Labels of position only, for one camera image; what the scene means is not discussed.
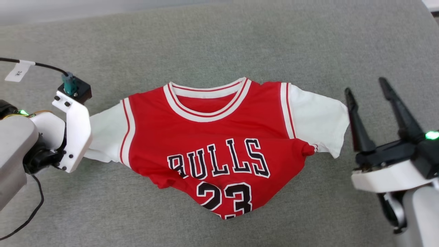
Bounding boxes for white paper cable tag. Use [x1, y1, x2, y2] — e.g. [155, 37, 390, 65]
[5, 60, 36, 83]

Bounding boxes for red Bulls jersey white sleeves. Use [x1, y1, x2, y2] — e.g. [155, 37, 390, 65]
[84, 77, 350, 220]

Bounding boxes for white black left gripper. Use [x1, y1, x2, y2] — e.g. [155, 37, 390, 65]
[23, 111, 67, 174]

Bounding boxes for black cable with teal plug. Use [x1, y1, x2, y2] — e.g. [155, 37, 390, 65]
[0, 57, 78, 96]

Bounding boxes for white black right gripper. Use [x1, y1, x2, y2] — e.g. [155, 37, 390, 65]
[345, 78, 439, 193]

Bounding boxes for thin black cable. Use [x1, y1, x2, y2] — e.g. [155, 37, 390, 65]
[0, 174, 45, 240]

